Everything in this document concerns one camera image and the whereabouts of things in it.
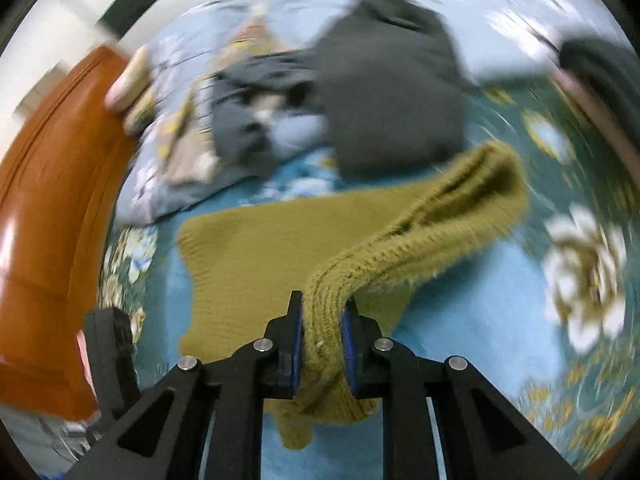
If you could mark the light blue floral duvet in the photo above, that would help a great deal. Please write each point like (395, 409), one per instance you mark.
(295, 135)

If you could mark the grey-blue crumpled garment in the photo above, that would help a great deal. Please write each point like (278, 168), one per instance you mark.
(240, 120)

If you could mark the white wardrobe with black stripe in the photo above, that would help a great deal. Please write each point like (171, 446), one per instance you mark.
(75, 15)

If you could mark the folded dark grey garment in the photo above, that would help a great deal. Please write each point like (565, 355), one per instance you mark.
(605, 70)

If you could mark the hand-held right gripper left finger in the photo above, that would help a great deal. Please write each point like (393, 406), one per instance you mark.
(297, 340)

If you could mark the olive green knitted sweater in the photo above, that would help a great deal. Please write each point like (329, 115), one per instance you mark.
(260, 250)

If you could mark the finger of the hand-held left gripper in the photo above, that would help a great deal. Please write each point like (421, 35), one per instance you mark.
(110, 360)

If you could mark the orange wooden headboard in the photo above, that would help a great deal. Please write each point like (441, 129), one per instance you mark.
(55, 210)

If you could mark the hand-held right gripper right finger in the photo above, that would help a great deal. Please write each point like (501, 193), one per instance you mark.
(348, 345)

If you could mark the folded pink garment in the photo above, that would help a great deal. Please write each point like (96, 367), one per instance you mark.
(582, 102)

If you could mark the beige floral pillow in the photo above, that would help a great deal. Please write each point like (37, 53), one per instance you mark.
(132, 90)

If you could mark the dark grey fleece garment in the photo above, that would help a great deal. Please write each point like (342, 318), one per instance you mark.
(390, 90)

